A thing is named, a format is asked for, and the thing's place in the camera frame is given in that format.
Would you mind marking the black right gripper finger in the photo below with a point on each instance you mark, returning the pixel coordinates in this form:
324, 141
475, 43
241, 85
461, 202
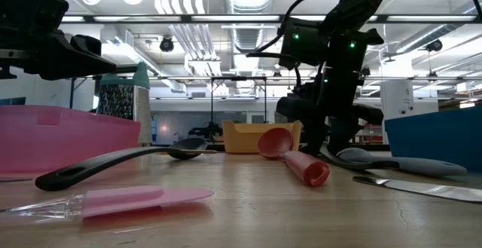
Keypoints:
314, 138
340, 136

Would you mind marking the black round-bowl spoon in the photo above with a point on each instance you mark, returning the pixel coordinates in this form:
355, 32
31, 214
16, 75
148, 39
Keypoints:
380, 164

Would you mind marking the black background robot arm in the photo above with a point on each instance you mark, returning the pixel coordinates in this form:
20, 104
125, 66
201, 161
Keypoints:
209, 131

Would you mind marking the black ceiling spotlight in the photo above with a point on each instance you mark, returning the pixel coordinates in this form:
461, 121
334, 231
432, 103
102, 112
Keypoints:
166, 45
435, 45

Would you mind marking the black background frame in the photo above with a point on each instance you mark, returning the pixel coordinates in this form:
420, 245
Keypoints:
239, 78

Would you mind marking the teal plastic bin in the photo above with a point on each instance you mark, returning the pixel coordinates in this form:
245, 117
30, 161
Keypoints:
433, 138

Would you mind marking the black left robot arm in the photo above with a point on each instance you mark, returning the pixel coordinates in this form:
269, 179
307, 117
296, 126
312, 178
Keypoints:
30, 7

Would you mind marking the orange plastic bin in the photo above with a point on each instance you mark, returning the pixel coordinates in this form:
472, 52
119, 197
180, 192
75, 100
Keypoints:
244, 138

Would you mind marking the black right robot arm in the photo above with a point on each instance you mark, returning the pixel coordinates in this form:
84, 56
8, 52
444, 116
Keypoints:
339, 52

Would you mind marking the red shelf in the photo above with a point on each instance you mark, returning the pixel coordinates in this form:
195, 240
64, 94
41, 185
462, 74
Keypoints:
371, 131

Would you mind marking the grey-blue silicone spoon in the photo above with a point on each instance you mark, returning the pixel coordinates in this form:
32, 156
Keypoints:
425, 167

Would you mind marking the white pillar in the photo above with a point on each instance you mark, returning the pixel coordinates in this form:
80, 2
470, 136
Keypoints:
395, 101

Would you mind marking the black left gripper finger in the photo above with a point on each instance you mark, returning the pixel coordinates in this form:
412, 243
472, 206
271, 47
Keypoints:
79, 65
86, 46

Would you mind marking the pink translucent plastic tray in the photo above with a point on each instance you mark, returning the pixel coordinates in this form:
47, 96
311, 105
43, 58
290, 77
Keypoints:
75, 138

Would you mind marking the large black nylon spoon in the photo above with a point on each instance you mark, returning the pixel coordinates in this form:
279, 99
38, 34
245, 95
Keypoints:
94, 165

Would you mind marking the black overhead beam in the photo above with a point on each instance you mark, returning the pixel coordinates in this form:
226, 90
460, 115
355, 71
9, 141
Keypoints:
89, 18

